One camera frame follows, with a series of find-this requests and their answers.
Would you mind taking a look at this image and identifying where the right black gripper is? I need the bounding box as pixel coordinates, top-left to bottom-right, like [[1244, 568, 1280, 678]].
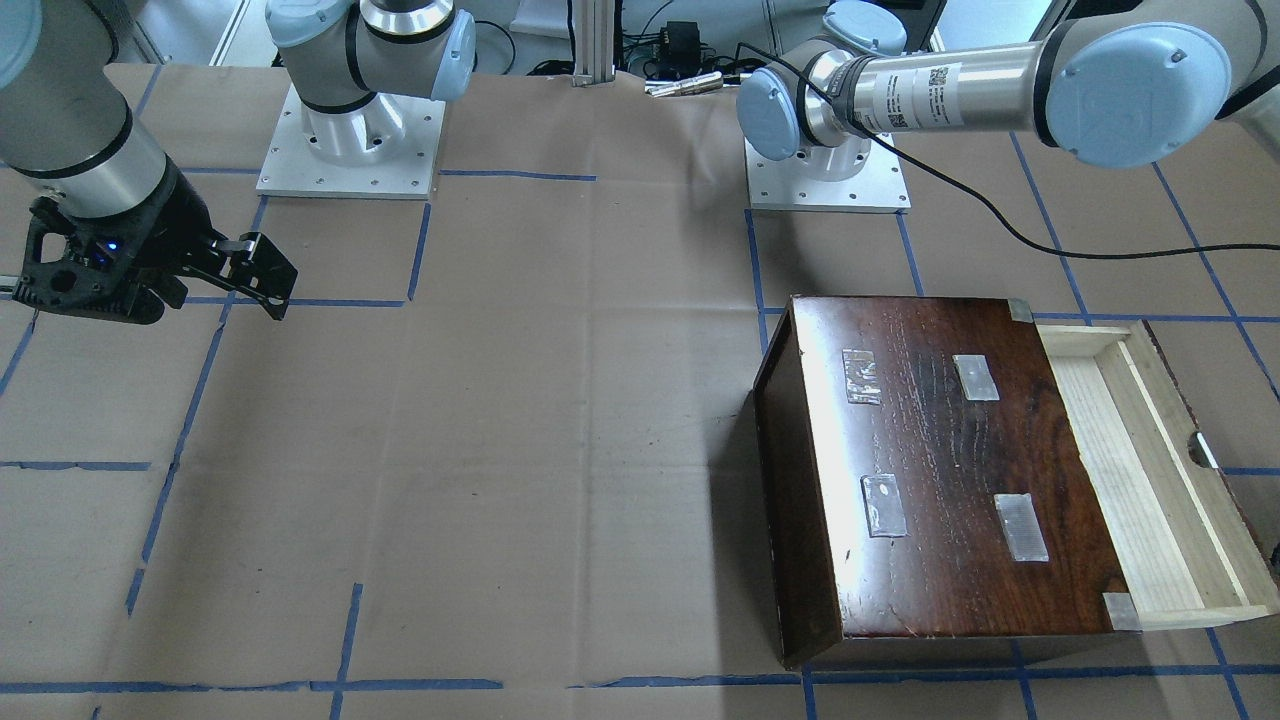
[[12, 165, 298, 325]]

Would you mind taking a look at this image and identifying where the light wooden drawer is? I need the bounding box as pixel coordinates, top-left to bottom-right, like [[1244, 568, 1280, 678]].
[[1039, 324, 1279, 632]]

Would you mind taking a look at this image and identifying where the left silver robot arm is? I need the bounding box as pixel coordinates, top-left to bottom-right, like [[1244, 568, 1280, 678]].
[[736, 1, 1277, 169]]

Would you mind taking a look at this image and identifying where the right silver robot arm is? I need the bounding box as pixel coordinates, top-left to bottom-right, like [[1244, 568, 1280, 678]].
[[3, 1, 475, 324]]

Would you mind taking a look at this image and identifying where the dark wooden drawer cabinet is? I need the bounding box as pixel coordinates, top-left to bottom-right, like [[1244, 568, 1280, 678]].
[[753, 296, 1128, 669]]

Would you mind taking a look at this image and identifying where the brown paper table cover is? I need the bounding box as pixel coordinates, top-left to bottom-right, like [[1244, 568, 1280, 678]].
[[1, 76, 1277, 719]]

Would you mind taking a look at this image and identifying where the black power adapter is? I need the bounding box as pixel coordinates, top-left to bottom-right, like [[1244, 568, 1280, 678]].
[[655, 20, 703, 81]]

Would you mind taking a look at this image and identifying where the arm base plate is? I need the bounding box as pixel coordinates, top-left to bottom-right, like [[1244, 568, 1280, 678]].
[[745, 138, 911, 213], [256, 88, 448, 201]]

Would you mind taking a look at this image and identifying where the aluminium frame post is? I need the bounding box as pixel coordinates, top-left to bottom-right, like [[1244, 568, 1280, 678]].
[[566, 0, 622, 87]]

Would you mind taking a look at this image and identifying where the black cable on table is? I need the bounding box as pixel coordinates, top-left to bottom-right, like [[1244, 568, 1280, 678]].
[[730, 44, 1280, 263]]

